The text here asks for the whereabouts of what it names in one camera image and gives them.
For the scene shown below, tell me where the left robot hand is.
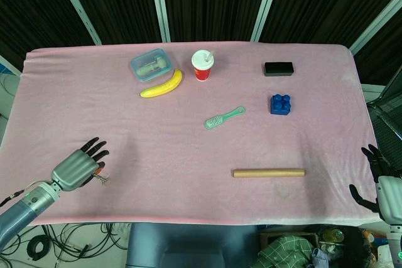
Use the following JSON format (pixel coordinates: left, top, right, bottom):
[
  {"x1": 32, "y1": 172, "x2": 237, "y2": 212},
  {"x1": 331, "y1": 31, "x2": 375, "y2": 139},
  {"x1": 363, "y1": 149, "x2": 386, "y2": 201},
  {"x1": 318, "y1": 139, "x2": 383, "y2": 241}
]
[{"x1": 50, "y1": 137, "x2": 110, "y2": 192}]

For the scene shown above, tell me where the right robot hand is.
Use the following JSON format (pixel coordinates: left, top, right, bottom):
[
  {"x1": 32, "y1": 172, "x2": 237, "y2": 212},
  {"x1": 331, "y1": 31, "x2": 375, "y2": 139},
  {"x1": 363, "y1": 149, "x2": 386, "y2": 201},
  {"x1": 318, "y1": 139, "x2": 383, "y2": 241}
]
[{"x1": 348, "y1": 144, "x2": 402, "y2": 225}]

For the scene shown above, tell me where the orange-handled metal drill bit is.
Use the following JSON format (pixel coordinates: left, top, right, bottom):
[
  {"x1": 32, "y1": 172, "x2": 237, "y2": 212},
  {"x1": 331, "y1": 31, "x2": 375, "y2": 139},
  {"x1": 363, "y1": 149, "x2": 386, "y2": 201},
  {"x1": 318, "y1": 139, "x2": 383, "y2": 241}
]
[{"x1": 92, "y1": 168, "x2": 109, "y2": 186}]

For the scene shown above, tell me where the yellow plastic bottle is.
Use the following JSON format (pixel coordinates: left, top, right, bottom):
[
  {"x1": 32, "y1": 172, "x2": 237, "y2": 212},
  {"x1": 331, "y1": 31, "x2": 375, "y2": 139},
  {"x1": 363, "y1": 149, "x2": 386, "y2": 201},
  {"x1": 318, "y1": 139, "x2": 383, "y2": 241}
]
[{"x1": 320, "y1": 228, "x2": 345, "y2": 244}]

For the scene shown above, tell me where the black mesh chair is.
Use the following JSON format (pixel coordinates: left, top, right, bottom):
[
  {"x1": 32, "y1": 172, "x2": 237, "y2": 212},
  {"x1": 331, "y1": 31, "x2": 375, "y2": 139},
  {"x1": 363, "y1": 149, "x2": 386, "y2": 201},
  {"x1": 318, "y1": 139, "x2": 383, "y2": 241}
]
[{"x1": 366, "y1": 67, "x2": 402, "y2": 178}]

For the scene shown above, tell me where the grey blue cloth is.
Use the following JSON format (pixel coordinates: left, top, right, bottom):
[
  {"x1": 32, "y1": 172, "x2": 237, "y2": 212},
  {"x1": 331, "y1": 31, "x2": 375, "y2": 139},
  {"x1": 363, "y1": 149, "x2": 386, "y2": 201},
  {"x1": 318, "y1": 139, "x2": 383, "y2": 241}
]
[{"x1": 310, "y1": 248, "x2": 330, "y2": 268}]

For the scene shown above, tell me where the green plaid cloth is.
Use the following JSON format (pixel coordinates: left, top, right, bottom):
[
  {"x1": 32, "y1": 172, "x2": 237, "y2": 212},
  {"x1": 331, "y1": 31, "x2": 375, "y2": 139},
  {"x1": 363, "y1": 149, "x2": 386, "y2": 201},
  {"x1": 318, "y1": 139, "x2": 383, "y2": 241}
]
[{"x1": 251, "y1": 235, "x2": 318, "y2": 268}]

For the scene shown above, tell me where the yellow banana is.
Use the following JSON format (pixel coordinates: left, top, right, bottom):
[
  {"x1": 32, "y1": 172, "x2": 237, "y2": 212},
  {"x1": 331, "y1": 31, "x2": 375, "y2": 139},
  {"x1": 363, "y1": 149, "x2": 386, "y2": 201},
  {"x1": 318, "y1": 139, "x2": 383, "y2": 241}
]
[{"x1": 139, "y1": 68, "x2": 184, "y2": 99}]

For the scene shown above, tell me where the wooden rolling pin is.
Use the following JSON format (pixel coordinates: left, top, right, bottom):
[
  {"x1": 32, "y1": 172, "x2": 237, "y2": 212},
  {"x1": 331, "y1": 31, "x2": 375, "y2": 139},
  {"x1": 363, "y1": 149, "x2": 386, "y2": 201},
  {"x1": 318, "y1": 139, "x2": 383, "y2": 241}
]
[{"x1": 232, "y1": 168, "x2": 306, "y2": 178}]

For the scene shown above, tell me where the beige toy inside container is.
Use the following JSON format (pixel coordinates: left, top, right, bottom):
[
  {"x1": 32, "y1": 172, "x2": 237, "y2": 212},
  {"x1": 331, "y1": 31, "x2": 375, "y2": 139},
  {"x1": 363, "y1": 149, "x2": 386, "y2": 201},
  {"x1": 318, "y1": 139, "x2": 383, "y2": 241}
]
[{"x1": 137, "y1": 56, "x2": 167, "y2": 76}]

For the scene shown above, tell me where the pink tablecloth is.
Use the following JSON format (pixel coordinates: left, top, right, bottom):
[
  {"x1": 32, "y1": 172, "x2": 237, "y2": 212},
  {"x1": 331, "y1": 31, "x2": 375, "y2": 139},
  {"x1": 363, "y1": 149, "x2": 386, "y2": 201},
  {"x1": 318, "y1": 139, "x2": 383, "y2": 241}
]
[{"x1": 0, "y1": 41, "x2": 381, "y2": 227}]

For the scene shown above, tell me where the blue building block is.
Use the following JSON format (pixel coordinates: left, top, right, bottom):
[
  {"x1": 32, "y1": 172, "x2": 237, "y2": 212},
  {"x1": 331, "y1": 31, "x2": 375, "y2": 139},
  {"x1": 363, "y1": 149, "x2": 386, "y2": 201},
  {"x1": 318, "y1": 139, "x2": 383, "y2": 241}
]
[{"x1": 269, "y1": 93, "x2": 293, "y2": 115}]

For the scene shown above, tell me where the clear container blue lid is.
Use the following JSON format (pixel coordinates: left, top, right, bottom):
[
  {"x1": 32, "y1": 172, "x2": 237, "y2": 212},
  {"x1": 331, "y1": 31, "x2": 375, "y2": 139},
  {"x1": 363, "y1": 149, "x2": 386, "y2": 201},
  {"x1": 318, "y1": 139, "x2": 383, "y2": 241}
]
[{"x1": 130, "y1": 48, "x2": 175, "y2": 83}]

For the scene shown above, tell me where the green brush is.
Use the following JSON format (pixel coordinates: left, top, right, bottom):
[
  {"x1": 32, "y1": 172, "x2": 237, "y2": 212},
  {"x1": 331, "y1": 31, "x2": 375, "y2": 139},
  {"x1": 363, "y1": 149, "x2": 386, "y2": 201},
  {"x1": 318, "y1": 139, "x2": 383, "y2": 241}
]
[{"x1": 204, "y1": 106, "x2": 246, "y2": 131}]

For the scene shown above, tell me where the red paper cup white lid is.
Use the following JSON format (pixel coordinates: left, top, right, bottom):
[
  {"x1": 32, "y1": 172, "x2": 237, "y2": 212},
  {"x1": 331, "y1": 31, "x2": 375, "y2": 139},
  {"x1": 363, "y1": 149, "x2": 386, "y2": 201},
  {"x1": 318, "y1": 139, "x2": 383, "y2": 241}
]
[{"x1": 191, "y1": 50, "x2": 216, "y2": 82}]

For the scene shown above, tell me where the black rectangular box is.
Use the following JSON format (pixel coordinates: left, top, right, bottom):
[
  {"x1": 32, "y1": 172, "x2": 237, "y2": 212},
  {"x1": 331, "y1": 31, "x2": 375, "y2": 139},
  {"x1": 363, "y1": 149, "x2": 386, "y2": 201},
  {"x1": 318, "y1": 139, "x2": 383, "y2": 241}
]
[{"x1": 263, "y1": 62, "x2": 296, "y2": 77}]

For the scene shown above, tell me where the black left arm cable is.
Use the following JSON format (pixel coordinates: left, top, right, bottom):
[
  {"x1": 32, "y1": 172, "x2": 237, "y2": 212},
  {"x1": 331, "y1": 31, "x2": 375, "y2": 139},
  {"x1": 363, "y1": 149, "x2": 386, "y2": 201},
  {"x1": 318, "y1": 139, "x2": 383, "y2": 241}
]
[{"x1": 0, "y1": 180, "x2": 53, "y2": 208}]

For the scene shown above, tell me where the black floor cable tangle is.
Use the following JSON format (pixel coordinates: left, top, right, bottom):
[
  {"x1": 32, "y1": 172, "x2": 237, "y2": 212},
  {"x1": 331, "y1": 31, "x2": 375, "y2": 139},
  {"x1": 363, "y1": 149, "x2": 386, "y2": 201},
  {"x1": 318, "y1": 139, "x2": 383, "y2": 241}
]
[{"x1": 40, "y1": 222, "x2": 131, "y2": 261}]

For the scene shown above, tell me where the black coiled cable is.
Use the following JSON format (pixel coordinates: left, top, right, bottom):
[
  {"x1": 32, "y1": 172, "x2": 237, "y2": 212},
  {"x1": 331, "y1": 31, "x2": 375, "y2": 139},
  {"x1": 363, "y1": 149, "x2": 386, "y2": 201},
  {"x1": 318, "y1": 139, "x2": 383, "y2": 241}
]
[{"x1": 26, "y1": 235, "x2": 51, "y2": 261}]

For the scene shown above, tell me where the white partition frame post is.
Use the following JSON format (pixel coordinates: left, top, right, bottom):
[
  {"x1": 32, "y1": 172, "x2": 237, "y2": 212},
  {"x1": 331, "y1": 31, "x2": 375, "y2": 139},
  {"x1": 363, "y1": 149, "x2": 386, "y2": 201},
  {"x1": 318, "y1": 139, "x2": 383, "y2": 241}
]
[
  {"x1": 349, "y1": 0, "x2": 402, "y2": 55},
  {"x1": 250, "y1": 0, "x2": 285, "y2": 43},
  {"x1": 148, "y1": 0, "x2": 171, "y2": 43},
  {"x1": 50, "y1": 0, "x2": 102, "y2": 46}
]

